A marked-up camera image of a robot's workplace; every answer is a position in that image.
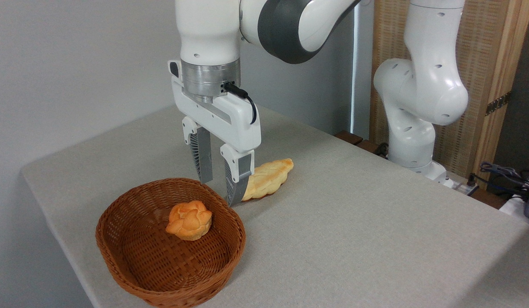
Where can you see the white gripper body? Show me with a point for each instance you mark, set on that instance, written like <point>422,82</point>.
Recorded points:
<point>230,119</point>

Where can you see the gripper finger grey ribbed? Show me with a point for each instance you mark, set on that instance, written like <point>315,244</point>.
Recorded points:
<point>235,179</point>
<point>202,154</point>

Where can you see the long braided bread loaf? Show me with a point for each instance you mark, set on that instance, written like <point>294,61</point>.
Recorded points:
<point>270,175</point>

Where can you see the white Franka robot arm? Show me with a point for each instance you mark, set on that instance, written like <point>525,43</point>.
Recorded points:
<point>418,85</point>

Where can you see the round knotted bread roll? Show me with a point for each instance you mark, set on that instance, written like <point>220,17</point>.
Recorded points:
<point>189,221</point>

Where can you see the brown woven wicker basket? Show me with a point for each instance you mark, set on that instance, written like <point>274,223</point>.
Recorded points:
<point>140,265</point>

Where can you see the wooden woven folding screen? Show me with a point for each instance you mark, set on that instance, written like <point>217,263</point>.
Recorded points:
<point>482,64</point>

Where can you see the metal screen hinge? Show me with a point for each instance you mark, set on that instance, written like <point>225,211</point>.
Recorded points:
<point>498,103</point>

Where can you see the white vertical frame strip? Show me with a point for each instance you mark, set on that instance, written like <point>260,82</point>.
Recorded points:
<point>355,77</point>

